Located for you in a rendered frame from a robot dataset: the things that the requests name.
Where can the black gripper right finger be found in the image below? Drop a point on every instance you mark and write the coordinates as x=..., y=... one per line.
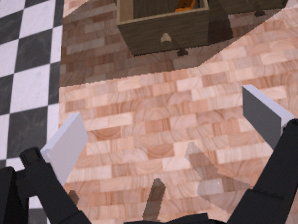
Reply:
x=270, y=200

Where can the brown wooden drawer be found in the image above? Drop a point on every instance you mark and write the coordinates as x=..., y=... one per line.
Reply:
x=217, y=7
x=170, y=30

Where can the orange nine-volt battery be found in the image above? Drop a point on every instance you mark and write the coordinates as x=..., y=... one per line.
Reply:
x=185, y=5

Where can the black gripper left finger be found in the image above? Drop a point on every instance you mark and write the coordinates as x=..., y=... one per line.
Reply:
x=60, y=153

